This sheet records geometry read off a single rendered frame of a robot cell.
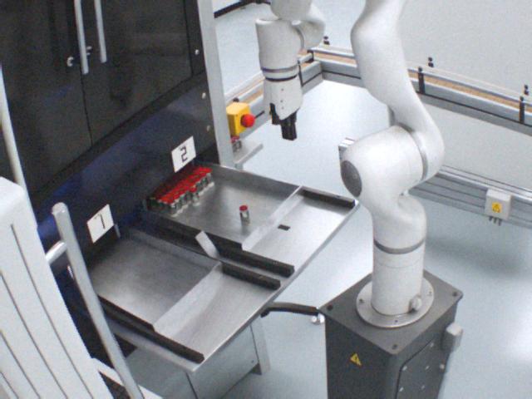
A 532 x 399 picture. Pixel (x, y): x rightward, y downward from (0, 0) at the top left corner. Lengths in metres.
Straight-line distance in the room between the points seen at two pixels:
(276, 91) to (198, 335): 0.57
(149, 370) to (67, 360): 1.10
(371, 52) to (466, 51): 1.77
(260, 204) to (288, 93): 0.35
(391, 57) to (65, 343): 0.75
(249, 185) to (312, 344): 0.92
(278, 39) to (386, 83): 0.40
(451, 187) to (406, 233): 1.26
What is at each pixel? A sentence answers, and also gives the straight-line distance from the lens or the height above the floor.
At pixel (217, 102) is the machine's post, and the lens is 1.86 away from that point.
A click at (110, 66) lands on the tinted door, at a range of 1.53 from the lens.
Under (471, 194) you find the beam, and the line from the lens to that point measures 2.51.
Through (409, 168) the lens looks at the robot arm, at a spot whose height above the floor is 1.24.
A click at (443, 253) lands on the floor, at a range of 3.01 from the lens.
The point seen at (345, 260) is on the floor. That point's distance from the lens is 3.00.
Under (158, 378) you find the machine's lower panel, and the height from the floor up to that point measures 0.43.
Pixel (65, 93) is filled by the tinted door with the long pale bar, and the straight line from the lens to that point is 1.44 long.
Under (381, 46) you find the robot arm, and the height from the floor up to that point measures 1.47.
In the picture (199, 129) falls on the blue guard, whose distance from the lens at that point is 1.82.
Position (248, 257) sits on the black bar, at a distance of 1.59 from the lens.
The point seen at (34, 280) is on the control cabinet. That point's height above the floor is 1.43.
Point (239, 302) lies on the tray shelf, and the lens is 1.50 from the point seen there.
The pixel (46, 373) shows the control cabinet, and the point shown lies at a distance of 0.82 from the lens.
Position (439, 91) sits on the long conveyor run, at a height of 0.91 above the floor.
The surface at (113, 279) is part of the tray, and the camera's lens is 1.64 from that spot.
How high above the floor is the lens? 1.86
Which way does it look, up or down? 33 degrees down
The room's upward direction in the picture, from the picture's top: 8 degrees counter-clockwise
